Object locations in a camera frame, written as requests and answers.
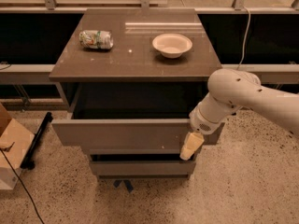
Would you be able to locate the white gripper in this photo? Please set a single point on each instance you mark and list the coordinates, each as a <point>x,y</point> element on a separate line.
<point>202,122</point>

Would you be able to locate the grey top drawer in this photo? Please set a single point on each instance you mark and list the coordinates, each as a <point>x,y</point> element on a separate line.
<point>128,117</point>

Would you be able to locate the grey drawer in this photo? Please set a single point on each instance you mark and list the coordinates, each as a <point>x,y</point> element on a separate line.
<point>143,168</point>
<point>128,117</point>

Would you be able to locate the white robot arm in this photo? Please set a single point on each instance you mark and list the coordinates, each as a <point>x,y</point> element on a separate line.
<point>228,91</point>

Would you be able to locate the grey bottom drawer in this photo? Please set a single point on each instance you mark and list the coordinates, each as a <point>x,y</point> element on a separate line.
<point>143,168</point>

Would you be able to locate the grey drawer cabinet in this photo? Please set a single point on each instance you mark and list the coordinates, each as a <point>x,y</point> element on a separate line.
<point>134,59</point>

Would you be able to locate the white paper bowl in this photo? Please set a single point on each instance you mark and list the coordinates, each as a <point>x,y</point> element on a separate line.
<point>172,46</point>

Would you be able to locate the crushed drink can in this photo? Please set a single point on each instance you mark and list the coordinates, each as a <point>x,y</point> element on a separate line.
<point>93,39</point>

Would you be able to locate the black stand leg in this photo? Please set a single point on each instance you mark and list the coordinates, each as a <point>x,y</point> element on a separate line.
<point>28,162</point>

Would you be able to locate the cardboard box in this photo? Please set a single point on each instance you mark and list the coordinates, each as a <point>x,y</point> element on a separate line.
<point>15,141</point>

